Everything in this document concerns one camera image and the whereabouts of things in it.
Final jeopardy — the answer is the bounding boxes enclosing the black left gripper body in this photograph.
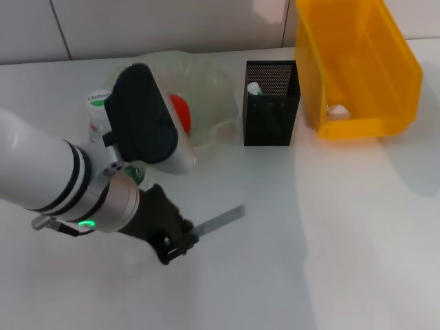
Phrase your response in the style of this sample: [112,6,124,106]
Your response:
[118,183,194,256]

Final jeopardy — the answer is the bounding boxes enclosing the grey marker pen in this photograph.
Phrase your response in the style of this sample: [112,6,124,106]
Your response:
[187,204,247,239]

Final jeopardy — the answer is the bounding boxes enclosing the red-orange round fruit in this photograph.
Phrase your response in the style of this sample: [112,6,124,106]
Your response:
[168,94,192,134]

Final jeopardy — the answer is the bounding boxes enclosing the clear green-label water bottle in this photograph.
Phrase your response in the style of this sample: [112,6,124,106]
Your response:
[85,89,149,188]

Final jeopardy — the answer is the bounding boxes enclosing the green pen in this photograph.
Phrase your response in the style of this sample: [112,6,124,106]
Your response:
[247,81,265,98]

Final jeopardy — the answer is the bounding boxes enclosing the white paper ball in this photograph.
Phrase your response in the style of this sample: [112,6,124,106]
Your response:
[326,104,351,120]

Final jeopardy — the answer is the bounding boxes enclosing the green wavy glass fruit plate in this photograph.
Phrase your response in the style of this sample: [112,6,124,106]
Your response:
[102,51,240,155]

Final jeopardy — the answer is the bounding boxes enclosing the black mesh pen holder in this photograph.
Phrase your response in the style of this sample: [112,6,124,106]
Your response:
[242,60,302,147]

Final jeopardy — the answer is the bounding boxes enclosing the yellow plastic bin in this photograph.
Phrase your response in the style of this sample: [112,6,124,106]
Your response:
[294,0,424,140]

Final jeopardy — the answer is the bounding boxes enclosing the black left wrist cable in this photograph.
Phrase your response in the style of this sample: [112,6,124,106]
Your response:
[31,215,96,237]

